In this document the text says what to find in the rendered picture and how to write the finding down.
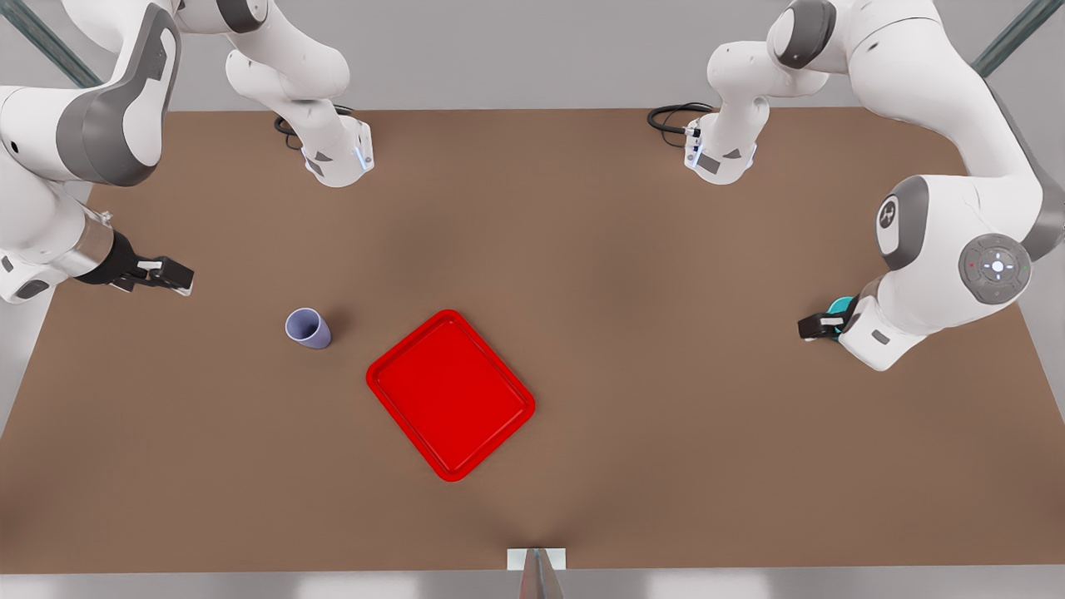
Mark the silver frame post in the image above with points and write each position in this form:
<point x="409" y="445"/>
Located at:
<point x="538" y="570"/>
<point x="1017" y="33"/>
<point x="50" y="43"/>

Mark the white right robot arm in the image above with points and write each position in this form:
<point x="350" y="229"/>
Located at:
<point x="108" y="125"/>

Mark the lavender cup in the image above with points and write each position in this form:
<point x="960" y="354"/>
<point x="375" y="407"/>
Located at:
<point x="309" y="329"/>

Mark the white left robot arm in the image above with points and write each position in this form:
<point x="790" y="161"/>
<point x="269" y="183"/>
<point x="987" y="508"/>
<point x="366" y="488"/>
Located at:
<point x="940" y="100"/>

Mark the teal bowl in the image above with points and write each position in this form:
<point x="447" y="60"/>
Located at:
<point x="840" y="305"/>

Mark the red rectangular tray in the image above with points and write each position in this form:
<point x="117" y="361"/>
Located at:
<point x="450" y="395"/>

